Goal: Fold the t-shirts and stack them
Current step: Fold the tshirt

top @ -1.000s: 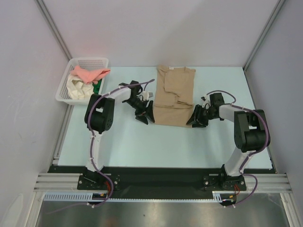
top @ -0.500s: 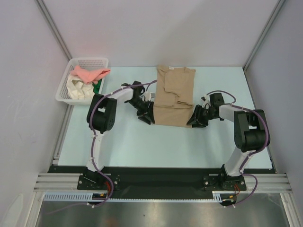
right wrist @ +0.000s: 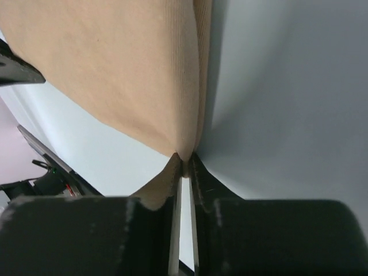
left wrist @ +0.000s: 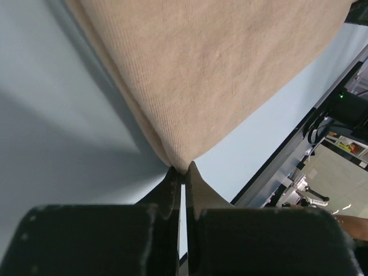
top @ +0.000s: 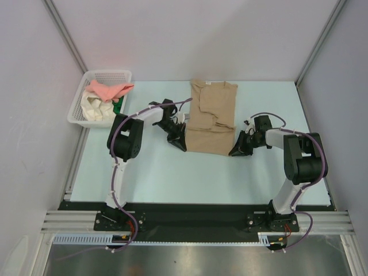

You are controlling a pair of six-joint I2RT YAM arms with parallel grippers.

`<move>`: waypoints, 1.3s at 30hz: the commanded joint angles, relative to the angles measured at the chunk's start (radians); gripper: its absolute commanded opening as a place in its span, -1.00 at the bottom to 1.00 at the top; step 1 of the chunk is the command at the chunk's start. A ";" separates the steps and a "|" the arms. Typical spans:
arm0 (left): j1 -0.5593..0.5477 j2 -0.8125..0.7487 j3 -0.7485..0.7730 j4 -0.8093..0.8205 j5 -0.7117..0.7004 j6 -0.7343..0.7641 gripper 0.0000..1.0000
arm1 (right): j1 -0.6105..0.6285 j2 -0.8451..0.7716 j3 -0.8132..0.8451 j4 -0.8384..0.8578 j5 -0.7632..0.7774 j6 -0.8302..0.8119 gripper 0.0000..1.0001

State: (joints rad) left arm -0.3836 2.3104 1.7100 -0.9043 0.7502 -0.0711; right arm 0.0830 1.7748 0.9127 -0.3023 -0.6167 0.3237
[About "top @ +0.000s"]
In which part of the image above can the green cloth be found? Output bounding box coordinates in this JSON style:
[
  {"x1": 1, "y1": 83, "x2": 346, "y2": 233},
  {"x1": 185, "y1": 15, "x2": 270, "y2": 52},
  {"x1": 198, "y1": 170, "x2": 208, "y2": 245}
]
[{"x1": 113, "y1": 97, "x2": 124, "y2": 114}]

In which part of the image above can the white plastic basket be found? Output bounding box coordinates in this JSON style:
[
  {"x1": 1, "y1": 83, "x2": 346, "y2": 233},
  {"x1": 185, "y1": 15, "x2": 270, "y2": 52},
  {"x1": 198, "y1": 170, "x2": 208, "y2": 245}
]
[{"x1": 67, "y1": 70, "x2": 132, "y2": 128}]

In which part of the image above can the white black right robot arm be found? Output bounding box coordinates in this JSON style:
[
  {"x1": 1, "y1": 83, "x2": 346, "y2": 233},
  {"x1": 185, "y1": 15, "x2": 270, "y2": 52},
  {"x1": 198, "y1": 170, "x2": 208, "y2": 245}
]
[{"x1": 228, "y1": 112, "x2": 328, "y2": 232}]

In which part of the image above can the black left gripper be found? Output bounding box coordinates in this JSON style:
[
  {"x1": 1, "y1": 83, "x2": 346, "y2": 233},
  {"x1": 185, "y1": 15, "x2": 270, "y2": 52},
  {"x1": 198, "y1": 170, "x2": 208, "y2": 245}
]
[{"x1": 155, "y1": 119, "x2": 186, "y2": 152}]

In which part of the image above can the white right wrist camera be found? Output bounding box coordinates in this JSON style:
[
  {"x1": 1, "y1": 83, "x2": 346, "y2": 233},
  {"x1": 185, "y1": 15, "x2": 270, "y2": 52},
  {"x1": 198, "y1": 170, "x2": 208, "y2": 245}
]
[{"x1": 244, "y1": 117, "x2": 255, "y2": 128}]

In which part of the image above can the right aluminium corner post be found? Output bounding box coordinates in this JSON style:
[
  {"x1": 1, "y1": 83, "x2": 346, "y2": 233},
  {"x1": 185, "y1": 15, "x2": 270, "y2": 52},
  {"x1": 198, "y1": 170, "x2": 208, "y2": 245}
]
[{"x1": 294, "y1": 0, "x2": 349, "y2": 88}]

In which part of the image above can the left aluminium corner post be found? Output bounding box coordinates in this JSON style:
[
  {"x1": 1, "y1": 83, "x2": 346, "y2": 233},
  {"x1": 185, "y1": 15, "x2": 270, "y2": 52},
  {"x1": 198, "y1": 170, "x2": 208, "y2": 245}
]
[{"x1": 42, "y1": 0, "x2": 88, "y2": 74}]

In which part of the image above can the aluminium front rail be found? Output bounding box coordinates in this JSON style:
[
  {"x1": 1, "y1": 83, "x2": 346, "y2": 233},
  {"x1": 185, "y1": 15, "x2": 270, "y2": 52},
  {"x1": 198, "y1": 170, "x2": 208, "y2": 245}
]
[{"x1": 41, "y1": 210, "x2": 355, "y2": 235}]

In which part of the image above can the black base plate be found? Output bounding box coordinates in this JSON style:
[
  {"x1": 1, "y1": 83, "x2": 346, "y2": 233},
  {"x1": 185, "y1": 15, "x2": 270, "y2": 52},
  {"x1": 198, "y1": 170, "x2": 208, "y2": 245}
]
[{"x1": 58, "y1": 200, "x2": 337, "y2": 244}]

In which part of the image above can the white slotted cable duct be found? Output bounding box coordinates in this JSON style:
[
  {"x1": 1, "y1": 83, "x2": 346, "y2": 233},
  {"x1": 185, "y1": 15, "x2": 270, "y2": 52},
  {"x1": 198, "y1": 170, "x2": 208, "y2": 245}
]
[{"x1": 53, "y1": 233, "x2": 270, "y2": 247}]

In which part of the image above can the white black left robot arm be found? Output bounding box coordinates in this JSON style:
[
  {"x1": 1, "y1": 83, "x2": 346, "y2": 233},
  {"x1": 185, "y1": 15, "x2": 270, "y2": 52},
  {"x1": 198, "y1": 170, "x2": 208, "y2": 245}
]
[{"x1": 94, "y1": 98, "x2": 191, "y2": 231}]

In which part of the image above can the pink cloth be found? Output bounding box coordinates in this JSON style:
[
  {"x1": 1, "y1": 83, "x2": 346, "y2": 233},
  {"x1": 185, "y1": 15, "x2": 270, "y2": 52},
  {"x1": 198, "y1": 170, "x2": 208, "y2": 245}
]
[{"x1": 85, "y1": 80, "x2": 134, "y2": 102}]

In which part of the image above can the cream white cloth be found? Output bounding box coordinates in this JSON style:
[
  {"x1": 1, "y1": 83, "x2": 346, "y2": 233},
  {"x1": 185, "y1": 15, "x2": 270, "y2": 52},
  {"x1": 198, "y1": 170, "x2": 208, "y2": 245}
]
[{"x1": 80, "y1": 90, "x2": 116, "y2": 121}]

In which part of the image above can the aluminium corner post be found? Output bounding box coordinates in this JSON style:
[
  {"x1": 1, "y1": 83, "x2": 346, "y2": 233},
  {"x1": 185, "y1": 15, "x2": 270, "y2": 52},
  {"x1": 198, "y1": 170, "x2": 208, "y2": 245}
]
[
  {"x1": 42, "y1": 0, "x2": 88, "y2": 74},
  {"x1": 294, "y1": 0, "x2": 349, "y2": 88}
]

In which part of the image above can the beige t shirt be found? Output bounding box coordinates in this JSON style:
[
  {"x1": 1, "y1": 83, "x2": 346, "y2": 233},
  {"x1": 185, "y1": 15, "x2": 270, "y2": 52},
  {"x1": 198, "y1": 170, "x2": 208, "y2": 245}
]
[{"x1": 185, "y1": 79, "x2": 238, "y2": 156}]

